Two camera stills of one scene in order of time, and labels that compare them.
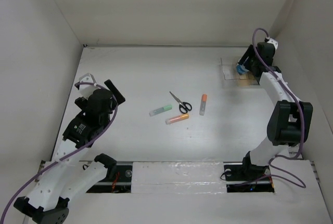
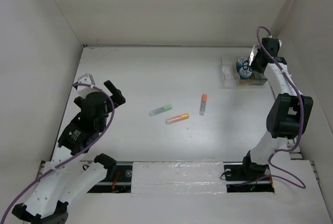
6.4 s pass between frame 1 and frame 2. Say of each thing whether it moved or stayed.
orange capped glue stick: stayed
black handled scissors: moved
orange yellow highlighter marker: stayed
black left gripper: stayed
